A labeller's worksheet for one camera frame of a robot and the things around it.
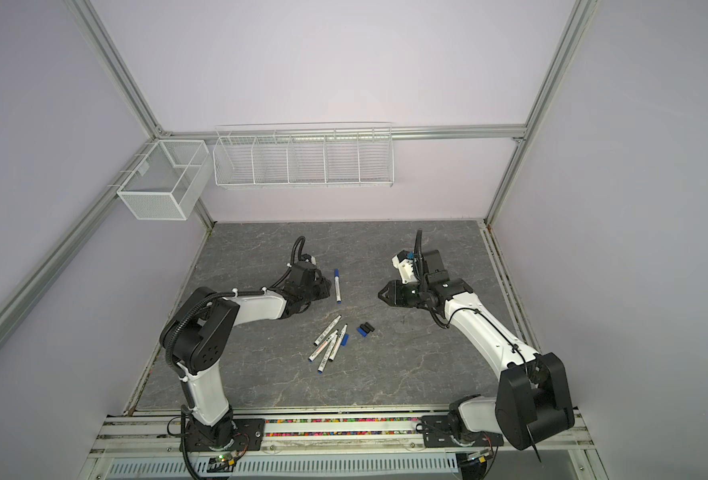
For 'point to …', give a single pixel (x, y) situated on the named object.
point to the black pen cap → (366, 327)
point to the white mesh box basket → (168, 182)
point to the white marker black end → (322, 346)
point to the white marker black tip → (324, 333)
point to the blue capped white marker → (337, 286)
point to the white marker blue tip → (320, 369)
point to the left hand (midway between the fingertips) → (330, 285)
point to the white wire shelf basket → (304, 155)
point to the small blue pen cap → (345, 339)
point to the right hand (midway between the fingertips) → (384, 297)
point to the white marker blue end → (338, 343)
